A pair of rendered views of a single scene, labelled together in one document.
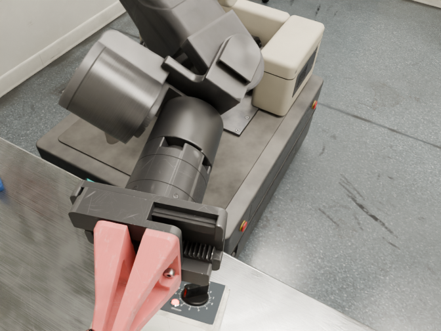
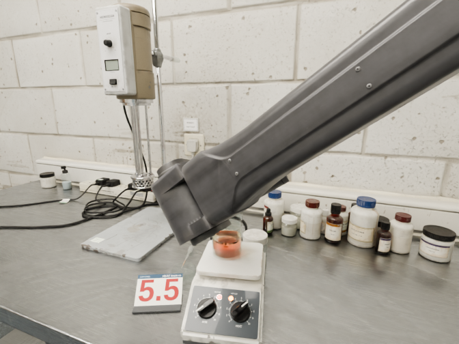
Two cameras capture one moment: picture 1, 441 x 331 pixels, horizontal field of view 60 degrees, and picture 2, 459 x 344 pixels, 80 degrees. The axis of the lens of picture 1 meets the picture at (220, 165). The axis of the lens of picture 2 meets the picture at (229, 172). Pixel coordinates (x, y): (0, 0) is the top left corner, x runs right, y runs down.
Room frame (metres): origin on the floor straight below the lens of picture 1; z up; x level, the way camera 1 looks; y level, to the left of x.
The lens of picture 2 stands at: (0.56, 0.03, 1.13)
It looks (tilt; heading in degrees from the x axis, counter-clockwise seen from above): 14 degrees down; 176
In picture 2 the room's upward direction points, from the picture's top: straight up
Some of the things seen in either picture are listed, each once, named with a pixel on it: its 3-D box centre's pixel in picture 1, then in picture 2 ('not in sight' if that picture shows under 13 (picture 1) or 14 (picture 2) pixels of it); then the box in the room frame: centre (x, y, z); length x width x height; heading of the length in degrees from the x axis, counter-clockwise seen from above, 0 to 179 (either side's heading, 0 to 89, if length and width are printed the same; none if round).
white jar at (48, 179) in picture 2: not in sight; (48, 179); (-0.72, -0.73, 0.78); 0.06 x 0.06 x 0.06
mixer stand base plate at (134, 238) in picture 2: not in sight; (144, 228); (-0.23, -0.18, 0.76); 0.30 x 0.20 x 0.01; 155
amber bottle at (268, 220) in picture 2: not in sight; (268, 220); (-0.19, 0.20, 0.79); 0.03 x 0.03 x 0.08
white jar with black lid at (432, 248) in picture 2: not in sight; (436, 243); (-0.03, 0.60, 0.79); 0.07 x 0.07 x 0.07
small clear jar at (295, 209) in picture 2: not in sight; (298, 216); (-0.23, 0.30, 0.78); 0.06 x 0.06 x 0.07
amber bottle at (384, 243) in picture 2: not in sight; (383, 236); (-0.06, 0.48, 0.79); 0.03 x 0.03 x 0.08
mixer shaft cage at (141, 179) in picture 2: not in sight; (140, 144); (-0.24, -0.18, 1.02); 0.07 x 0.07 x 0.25
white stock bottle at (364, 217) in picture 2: not in sight; (363, 220); (-0.11, 0.45, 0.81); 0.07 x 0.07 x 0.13
